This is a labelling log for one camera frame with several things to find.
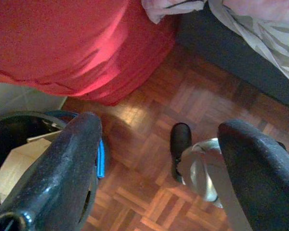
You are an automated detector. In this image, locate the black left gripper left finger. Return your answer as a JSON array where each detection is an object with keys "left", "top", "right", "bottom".
[{"left": 0, "top": 112, "right": 103, "bottom": 231}]

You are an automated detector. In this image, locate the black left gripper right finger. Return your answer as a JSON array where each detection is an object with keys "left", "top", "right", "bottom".
[{"left": 217, "top": 119, "right": 289, "bottom": 231}]

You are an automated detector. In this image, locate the pink cartoon-print blanket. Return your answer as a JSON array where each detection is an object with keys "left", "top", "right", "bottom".
[{"left": 141, "top": 0, "right": 289, "bottom": 25}]

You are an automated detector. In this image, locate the brown cardboard box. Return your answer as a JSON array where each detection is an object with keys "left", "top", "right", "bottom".
[{"left": 0, "top": 137, "right": 61, "bottom": 207}]

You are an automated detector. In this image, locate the blue plastic strip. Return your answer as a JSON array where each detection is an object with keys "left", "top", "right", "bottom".
[{"left": 97, "top": 139, "right": 107, "bottom": 179}]

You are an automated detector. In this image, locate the dark round plastic basket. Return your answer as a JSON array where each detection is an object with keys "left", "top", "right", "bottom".
[{"left": 0, "top": 110, "right": 110, "bottom": 229}]

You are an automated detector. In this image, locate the black robot left foot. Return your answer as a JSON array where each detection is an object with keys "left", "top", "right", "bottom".
[{"left": 170, "top": 122, "right": 193, "bottom": 183}]

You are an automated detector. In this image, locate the large red cushion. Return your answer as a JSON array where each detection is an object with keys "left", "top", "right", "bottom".
[{"left": 0, "top": 0, "right": 179, "bottom": 106}]

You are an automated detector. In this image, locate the beige leaf-patterned bed sheet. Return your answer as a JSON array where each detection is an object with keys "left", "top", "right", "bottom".
[{"left": 208, "top": 0, "right": 289, "bottom": 88}]

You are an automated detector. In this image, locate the dark bed base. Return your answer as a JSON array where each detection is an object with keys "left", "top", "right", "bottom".
[{"left": 175, "top": 4, "right": 289, "bottom": 110}]

